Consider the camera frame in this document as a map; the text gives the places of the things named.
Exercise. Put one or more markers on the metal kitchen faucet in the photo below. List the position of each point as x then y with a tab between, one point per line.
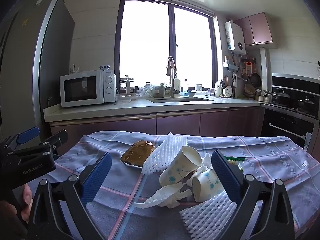
172	80

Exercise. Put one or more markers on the white skimmer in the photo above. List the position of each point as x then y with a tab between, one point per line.
228	90

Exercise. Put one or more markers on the green snack packet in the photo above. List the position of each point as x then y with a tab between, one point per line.
237	163

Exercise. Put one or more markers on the white microwave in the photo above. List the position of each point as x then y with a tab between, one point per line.
80	87

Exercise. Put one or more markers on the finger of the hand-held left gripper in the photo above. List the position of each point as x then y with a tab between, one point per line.
58	137
28	133

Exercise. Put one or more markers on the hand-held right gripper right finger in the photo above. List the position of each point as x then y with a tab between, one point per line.
225	177

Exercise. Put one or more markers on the glass jar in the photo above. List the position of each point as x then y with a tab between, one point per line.
158	92

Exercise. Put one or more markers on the white water heater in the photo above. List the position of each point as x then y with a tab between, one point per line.
233	36

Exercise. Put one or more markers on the grey refrigerator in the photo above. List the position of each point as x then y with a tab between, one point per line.
25	55

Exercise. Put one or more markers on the pink wall cabinet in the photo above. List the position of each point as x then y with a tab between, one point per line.
255	28

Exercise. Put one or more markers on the kitchen counter with purple cabinets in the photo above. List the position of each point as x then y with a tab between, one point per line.
175	125

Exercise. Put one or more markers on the kitchen window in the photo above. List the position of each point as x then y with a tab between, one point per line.
145	42

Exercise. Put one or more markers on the white tissue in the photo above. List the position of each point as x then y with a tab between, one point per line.
165	195

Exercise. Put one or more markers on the clear plastic bottle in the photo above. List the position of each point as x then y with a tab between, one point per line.
185	88

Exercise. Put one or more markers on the black cooking pot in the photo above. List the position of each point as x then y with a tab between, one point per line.
306	103
280	97

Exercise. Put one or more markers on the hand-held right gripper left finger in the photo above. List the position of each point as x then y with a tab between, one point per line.
97	177

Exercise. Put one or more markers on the brown snack wrapper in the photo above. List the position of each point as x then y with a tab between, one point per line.
136	152

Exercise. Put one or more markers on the black built-in oven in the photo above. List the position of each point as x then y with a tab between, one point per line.
285	127

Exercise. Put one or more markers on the checked blue tablecloth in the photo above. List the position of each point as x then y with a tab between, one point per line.
275	155

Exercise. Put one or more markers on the white soap bottle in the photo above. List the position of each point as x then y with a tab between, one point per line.
177	85

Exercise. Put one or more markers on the person's left hand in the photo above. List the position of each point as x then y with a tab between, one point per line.
26	197

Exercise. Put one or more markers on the glass food container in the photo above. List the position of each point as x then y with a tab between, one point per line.
123	99

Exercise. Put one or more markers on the white dispenser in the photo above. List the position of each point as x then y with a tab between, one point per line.
198	88

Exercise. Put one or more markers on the glass french press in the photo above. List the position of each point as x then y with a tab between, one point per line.
126	82

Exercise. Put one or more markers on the small white tissue scrap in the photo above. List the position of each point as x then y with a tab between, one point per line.
207	159

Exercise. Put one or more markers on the patterned bowl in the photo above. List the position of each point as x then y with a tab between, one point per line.
104	67

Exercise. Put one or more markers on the wall rack shelf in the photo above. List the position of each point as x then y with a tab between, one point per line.
231	66

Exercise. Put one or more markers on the hanging frying pan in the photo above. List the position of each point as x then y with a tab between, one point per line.
255	79

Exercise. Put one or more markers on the utensil holder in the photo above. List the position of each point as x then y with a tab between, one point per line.
218	90

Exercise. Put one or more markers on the white foam fruit net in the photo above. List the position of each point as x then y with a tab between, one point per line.
160	157
207	212

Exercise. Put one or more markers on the paper cup with blue dots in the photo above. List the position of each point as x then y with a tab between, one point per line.
207	185
175	170

